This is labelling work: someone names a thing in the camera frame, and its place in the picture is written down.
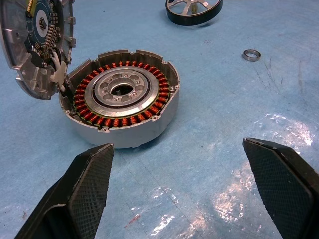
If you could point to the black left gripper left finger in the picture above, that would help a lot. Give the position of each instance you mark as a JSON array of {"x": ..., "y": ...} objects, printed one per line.
[{"x": 82, "y": 194}]

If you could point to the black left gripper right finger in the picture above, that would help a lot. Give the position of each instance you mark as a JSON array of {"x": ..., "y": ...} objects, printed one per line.
[{"x": 284, "y": 189}]

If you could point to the silver motor housing with copper windings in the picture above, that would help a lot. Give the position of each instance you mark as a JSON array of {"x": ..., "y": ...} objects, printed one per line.
[{"x": 139, "y": 134}]

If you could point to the silver motor cover with circuit board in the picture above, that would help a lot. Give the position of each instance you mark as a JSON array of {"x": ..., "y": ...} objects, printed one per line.
[{"x": 15, "y": 37}]

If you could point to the black-rimmed silver spoked rotor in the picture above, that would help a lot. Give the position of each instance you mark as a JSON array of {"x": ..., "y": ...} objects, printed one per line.
[{"x": 174, "y": 18}]

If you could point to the blue table mat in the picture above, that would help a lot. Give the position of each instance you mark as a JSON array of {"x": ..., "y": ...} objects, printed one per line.
[{"x": 224, "y": 99}]

